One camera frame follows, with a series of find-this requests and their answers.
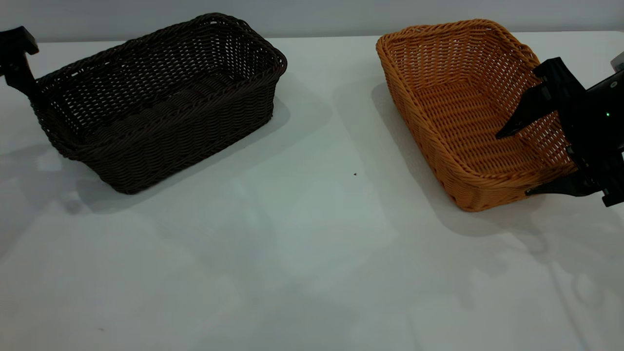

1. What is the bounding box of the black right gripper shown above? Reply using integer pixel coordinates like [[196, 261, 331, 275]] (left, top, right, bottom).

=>
[[496, 57, 624, 208]]

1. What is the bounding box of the black wicker basket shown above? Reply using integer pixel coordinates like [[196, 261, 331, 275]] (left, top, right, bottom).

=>
[[30, 13, 288, 195]]

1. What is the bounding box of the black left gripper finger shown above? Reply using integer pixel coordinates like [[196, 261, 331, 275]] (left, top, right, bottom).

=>
[[0, 26, 40, 99]]

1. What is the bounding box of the orange wicker basket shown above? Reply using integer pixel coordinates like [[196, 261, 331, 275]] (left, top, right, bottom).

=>
[[376, 19, 579, 212]]

